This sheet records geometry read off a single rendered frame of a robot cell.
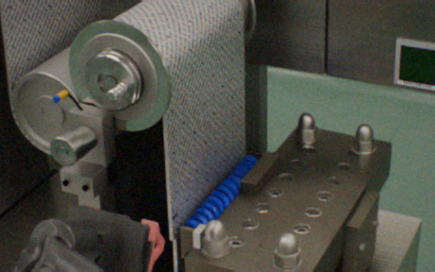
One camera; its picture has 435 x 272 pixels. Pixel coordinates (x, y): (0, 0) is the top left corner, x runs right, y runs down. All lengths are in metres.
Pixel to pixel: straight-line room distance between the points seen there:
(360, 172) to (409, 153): 2.20
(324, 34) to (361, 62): 0.07
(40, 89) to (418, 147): 2.53
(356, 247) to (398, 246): 0.17
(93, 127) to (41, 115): 0.11
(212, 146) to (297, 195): 0.14
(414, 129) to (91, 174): 2.68
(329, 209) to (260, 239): 0.12
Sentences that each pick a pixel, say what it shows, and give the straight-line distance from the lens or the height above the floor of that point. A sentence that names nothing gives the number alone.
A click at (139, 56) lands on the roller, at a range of 1.06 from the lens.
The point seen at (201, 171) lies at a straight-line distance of 1.21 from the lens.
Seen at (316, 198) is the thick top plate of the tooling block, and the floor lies 1.03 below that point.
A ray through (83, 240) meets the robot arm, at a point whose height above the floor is 1.17.
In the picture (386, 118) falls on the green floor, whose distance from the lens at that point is 3.76.
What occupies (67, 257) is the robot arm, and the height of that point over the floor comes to 1.20.
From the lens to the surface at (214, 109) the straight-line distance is 1.21.
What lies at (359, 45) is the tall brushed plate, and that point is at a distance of 1.31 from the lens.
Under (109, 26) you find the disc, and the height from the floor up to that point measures 1.32.
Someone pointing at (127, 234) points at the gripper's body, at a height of 1.13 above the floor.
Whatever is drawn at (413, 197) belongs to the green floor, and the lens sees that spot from 3.22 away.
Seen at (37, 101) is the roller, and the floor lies 1.19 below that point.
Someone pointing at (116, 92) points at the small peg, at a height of 1.25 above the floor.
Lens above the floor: 1.69
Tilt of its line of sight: 27 degrees down
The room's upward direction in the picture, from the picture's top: 3 degrees counter-clockwise
